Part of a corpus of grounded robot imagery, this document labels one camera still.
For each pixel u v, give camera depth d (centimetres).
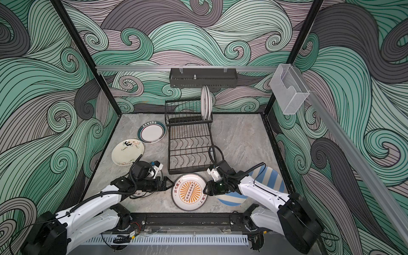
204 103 95
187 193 82
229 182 63
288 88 79
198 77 94
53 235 39
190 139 103
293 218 40
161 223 76
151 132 107
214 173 77
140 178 66
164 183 71
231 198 80
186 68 94
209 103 76
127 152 98
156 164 77
